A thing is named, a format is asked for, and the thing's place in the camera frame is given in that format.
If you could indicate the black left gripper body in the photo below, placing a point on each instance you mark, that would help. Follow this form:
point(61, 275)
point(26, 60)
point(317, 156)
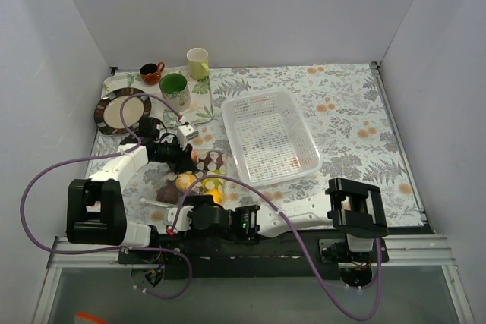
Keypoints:
point(184, 161)

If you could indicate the yellow fake lemon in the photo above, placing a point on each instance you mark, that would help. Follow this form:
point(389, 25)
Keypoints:
point(212, 184)

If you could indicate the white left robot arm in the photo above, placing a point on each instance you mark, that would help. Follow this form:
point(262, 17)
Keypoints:
point(96, 209)

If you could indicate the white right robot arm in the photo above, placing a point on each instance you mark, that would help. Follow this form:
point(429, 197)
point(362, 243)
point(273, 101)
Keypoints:
point(354, 208)

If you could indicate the orange fake fruit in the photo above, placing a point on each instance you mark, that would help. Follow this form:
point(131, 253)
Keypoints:
point(217, 196)

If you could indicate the dark purple fake fruit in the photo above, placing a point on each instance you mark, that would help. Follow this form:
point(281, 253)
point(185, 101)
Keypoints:
point(168, 194)

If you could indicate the green inside floral mug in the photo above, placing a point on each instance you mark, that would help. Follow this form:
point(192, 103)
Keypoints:
point(175, 90)

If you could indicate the black rimmed ceramic plate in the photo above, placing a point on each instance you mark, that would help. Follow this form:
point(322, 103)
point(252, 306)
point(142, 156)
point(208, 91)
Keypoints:
point(107, 113)

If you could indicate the brown small teacup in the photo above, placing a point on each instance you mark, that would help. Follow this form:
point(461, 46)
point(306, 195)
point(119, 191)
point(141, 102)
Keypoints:
point(151, 73)

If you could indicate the white perforated plastic basket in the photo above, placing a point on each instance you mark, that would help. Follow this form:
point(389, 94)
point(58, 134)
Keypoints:
point(269, 137)

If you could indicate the pale yellow mug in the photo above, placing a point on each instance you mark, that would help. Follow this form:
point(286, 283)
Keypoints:
point(198, 63)

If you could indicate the orange tipped object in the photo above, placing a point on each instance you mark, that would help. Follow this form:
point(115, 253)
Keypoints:
point(84, 318)

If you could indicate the floral tablecloth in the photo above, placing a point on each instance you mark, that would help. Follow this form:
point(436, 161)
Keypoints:
point(342, 106)

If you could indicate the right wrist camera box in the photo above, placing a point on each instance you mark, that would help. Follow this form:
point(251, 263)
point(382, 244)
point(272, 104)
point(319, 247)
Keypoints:
point(183, 222)

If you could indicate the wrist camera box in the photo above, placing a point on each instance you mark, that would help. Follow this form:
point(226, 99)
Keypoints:
point(183, 222)
point(185, 133)

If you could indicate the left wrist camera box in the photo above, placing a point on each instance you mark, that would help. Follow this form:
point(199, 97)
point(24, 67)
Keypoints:
point(185, 133)

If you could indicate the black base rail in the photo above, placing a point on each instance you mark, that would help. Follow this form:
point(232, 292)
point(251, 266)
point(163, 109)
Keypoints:
point(213, 257)

